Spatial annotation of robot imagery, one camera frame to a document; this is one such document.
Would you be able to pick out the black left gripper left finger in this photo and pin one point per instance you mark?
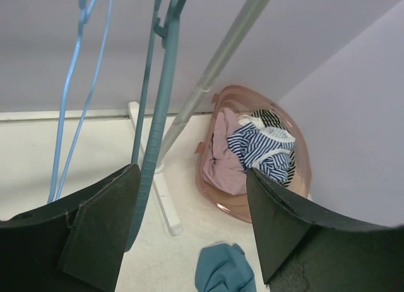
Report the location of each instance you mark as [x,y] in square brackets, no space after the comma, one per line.
[75,243]

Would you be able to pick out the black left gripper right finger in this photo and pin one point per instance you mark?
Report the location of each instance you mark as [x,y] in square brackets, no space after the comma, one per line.
[303,246]

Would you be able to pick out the teal tank top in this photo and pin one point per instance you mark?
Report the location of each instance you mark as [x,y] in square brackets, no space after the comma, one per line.
[224,267]

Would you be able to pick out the teal plastic hanger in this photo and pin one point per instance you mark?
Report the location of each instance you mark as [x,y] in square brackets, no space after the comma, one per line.
[169,32]

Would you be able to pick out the blue white striped garment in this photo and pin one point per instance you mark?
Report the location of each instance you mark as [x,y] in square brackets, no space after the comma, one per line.
[266,148]

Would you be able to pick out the pale pink garment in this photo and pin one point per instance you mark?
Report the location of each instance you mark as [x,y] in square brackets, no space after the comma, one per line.
[222,167]

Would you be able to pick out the black white striped garment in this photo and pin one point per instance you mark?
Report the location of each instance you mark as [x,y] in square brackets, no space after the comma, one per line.
[271,115]

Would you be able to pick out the pink plastic laundry basket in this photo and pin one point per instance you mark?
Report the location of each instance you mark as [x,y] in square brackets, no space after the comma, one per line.
[244,101]

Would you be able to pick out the white clothes rack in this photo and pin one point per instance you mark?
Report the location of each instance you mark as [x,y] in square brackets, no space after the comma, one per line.
[243,22]

